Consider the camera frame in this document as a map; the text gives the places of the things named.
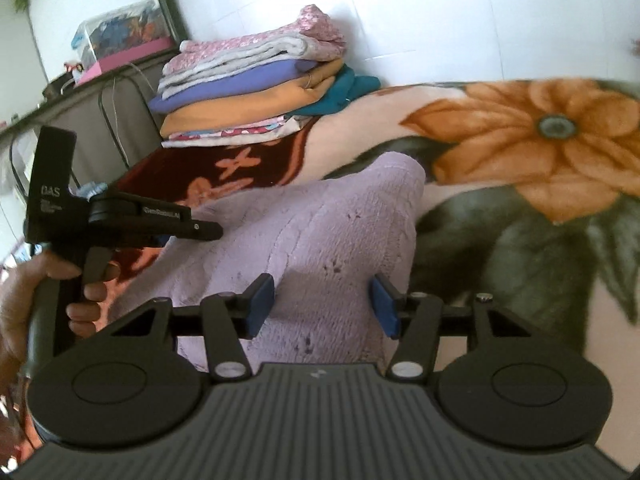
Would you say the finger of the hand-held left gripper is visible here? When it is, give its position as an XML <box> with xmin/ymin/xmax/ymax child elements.
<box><xmin>142</xmin><ymin>202</ymin><xmax>225</xmax><ymax>239</ymax></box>

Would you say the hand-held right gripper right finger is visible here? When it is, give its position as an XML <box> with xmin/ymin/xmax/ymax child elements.
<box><xmin>367</xmin><ymin>273</ymin><xmax>533</xmax><ymax>378</ymax></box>

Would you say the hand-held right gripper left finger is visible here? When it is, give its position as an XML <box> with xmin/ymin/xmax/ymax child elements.
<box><xmin>109</xmin><ymin>273</ymin><xmax>277</xmax><ymax>382</ymax></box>

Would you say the lavender knitted sweater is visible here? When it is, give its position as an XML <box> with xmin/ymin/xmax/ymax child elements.
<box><xmin>120</xmin><ymin>152</ymin><xmax>427</xmax><ymax>372</ymax></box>

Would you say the person's left hand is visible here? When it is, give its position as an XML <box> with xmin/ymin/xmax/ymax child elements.
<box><xmin>0</xmin><ymin>251</ymin><xmax>122</xmax><ymax>388</ymax></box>

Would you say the dark grey cabinet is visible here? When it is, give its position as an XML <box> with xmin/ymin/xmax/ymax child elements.
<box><xmin>0</xmin><ymin>49</ymin><xmax>187</xmax><ymax>196</ymax></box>

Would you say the white patterned folded cloth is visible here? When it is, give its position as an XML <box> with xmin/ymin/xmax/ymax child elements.
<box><xmin>161</xmin><ymin>114</ymin><xmax>315</xmax><ymax>149</ymax></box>

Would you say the orange folded cloth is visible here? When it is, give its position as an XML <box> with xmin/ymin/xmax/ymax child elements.
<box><xmin>160</xmin><ymin>57</ymin><xmax>347</xmax><ymax>137</ymax></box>

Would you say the floral fleece blanket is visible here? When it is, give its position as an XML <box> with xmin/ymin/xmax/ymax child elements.
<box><xmin>107</xmin><ymin>77</ymin><xmax>640</xmax><ymax>466</ymax></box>

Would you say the purple folded cloth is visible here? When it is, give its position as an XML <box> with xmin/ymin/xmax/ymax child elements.
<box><xmin>148</xmin><ymin>57</ymin><xmax>322</xmax><ymax>115</ymax></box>

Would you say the clear box with pink lid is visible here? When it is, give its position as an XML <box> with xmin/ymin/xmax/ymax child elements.
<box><xmin>71</xmin><ymin>0</ymin><xmax>174</xmax><ymax>84</ymax></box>

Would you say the pink floral folded quilt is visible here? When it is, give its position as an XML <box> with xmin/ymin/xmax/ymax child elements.
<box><xmin>159</xmin><ymin>4</ymin><xmax>348</xmax><ymax>100</ymax></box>

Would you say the teal folded cloth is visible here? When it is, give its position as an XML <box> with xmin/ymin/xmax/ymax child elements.
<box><xmin>294</xmin><ymin>65</ymin><xmax>384</xmax><ymax>117</ymax></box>

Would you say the thin cable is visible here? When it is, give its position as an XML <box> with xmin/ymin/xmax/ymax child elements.
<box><xmin>97</xmin><ymin>62</ymin><xmax>153</xmax><ymax>133</ymax></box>

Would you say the dark door frame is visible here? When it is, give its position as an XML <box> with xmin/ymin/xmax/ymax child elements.
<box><xmin>145</xmin><ymin>0</ymin><xmax>192</xmax><ymax>45</ymax></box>

